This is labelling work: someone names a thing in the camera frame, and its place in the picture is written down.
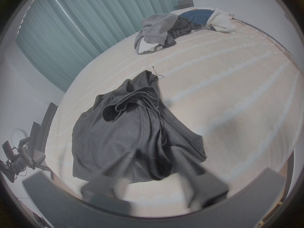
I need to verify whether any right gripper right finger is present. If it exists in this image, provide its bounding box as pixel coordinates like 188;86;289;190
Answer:
171;146;229;210

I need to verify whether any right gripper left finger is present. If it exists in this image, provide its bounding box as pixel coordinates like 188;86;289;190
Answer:
81;150;139;202

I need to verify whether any black T-shirt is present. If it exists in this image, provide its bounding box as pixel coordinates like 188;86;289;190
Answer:
72;66;207;183

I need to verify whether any bed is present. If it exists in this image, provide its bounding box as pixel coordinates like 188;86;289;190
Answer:
51;0;304;220

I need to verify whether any pile of clothes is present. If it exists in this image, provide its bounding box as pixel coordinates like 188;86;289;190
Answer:
134;8;237;55

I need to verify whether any blue-green curtain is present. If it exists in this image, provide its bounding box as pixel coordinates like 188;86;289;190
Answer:
48;0;181;56
15;0;99;94

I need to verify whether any white printed pillow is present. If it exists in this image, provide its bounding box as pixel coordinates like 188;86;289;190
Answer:
172;7;200;15

